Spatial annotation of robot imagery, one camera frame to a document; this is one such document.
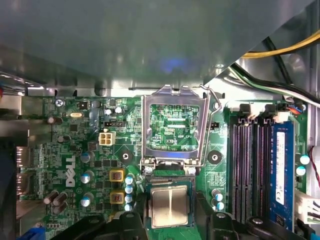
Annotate yellow wire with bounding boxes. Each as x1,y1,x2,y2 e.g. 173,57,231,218
241,32,320,59

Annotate blue RAM stick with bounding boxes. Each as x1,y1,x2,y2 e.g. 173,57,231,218
271,119,295,231

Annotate black open PC case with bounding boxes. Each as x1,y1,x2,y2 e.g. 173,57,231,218
0,37,320,240

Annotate grey power supply unit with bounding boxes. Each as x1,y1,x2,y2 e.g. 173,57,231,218
0,0,316,97

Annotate silver CPU chip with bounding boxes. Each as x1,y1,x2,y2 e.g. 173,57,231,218
146,181,194,230

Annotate blue port connector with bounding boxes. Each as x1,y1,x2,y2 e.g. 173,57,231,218
23,223,45,240

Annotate metal locking lever wire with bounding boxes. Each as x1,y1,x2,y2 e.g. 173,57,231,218
198,83,223,168

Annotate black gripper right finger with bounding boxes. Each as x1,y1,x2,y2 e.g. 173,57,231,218
194,191,303,240

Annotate green motherboard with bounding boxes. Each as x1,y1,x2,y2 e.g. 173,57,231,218
42,96,308,240

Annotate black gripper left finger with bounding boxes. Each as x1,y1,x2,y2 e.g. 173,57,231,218
49,191,149,240

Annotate white four pin connector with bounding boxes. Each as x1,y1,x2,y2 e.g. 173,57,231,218
98,131,116,146

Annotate black RAM slot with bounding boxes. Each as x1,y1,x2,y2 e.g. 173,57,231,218
257,117,271,221
230,117,242,223
241,117,254,223

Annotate metal socket cover frame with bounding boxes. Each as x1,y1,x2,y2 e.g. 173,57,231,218
140,84,210,168

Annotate black white green wires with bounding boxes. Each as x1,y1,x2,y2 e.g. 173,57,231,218
228,36,320,108

